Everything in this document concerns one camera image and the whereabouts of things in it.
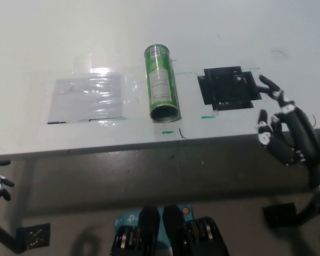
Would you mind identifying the black tape square patch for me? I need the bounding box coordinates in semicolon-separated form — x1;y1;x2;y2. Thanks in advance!
197;65;262;111

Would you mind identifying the black floor tape patch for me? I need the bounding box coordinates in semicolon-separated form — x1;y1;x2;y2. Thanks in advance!
15;223;51;250
262;202;299;229

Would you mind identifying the clear plastic film sheet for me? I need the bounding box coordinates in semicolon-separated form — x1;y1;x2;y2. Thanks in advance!
46;66;139;126

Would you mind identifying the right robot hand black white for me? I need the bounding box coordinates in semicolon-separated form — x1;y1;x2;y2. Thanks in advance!
257;74;320;167

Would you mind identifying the teal router box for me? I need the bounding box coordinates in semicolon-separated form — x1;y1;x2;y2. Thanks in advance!
114;204;194;242

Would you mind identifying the green chips can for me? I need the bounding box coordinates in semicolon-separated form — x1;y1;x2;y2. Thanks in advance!
143;44;182;124

